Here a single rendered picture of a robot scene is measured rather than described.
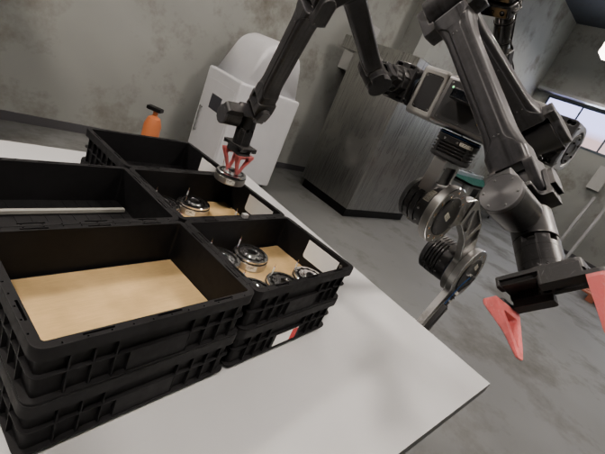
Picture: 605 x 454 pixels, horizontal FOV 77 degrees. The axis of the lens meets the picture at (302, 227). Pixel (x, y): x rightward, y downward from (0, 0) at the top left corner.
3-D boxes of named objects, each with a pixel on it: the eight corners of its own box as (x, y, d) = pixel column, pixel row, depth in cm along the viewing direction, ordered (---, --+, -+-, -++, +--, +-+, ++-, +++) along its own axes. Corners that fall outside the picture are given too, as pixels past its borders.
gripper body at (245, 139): (240, 154, 120) (248, 131, 118) (221, 141, 126) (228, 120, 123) (256, 156, 125) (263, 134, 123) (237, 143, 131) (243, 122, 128)
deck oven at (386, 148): (353, 186, 639) (408, 71, 571) (405, 222, 569) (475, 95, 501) (287, 176, 533) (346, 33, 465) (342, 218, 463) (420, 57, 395)
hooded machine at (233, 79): (204, 184, 383) (256, 28, 330) (179, 158, 423) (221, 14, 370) (266, 191, 438) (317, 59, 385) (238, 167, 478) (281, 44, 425)
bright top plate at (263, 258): (251, 243, 115) (252, 241, 115) (274, 262, 110) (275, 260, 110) (226, 247, 107) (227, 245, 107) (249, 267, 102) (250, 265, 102)
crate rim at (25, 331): (179, 228, 96) (182, 220, 95) (254, 302, 80) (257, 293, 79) (-29, 240, 64) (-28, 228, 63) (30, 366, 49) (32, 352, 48)
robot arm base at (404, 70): (402, 104, 128) (420, 68, 123) (390, 97, 122) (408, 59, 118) (383, 95, 133) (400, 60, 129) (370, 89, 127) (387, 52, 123)
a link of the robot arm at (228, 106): (272, 114, 116) (265, 92, 118) (240, 106, 108) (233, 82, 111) (251, 138, 124) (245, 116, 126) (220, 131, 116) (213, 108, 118)
